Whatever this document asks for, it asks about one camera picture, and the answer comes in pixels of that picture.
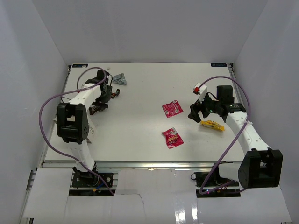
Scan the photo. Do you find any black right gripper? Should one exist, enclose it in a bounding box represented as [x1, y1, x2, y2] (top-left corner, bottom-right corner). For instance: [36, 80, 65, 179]
[188, 91, 221, 123]

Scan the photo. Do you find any red snack packet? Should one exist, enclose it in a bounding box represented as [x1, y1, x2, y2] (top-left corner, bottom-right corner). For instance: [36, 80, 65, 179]
[162, 127, 184, 149]
[162, 100, 183, 118]

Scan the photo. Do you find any silver snack packet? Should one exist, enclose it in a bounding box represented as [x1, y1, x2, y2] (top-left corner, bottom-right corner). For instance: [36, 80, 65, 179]
[112, 73, 127, 85]

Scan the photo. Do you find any purple snack bar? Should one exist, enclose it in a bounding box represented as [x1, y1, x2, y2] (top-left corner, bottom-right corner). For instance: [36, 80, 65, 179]
[89, 105, 102, 116]

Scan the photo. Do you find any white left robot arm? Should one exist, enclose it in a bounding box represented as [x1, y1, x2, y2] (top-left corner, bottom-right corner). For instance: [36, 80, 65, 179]
[56, 70, 120, 186]

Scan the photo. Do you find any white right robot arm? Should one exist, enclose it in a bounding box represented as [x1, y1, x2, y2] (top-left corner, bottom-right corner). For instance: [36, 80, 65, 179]
[188, 84, 283, 189]

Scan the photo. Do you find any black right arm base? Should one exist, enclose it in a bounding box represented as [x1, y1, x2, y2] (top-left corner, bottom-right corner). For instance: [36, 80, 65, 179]
[190, 172, 241, 198]

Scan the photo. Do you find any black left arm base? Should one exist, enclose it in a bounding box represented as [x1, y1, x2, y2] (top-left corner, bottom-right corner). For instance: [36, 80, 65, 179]
[72, 167, 114, 188]

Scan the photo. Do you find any yellow snack bar wrapper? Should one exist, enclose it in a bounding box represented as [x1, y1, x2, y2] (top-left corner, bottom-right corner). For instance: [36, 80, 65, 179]
[200, 120, 225, 131]

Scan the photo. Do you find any blue label left corner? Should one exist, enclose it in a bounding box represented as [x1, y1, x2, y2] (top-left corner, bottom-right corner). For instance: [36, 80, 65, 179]
[72, 63, 88, 68]

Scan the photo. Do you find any blue label corner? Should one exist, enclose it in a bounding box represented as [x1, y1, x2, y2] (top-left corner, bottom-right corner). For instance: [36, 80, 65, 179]
[72, 63, 88, 68]
[211, 63, 227, 67]

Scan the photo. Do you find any blue label right corner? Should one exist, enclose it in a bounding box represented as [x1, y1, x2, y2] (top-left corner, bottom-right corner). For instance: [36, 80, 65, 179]
[211, 63, 227, 67]

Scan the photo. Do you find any white front cover panel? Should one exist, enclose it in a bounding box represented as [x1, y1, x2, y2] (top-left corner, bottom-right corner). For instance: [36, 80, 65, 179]
[23, 169, 291, 224]

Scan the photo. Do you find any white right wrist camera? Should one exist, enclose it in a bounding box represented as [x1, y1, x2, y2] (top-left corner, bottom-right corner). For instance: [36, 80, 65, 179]
[193, 83, 207, 96]

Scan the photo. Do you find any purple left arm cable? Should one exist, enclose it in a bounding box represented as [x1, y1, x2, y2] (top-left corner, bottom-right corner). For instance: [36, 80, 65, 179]
[40, 67, 115, 196]

